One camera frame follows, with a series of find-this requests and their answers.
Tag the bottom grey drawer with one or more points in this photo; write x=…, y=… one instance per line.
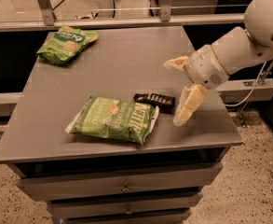
x=174, y=216

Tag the grey metal railing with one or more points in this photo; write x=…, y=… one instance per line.
x=41, y=15

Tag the middle grey drawer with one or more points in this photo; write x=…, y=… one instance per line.
x=128, y=205

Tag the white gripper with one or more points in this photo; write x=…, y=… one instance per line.
x=205, y=65

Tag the black rxbar chocolate bar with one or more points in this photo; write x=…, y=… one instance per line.
x=163, y=102

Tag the top grey drawer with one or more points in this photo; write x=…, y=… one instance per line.
x=120, y=182

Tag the grey drawer cabinet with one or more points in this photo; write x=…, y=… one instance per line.
x=118, y=65

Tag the grey drawer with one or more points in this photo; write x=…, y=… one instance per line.
x=128, y=205
x=174, y=216
x=120, y=182

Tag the green kettle jalapeno chip bag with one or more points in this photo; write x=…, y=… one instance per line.
x=113, y=119

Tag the green rice cake bag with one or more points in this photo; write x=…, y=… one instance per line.
x=66, y=44

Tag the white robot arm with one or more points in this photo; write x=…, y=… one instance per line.
x=249, y=45

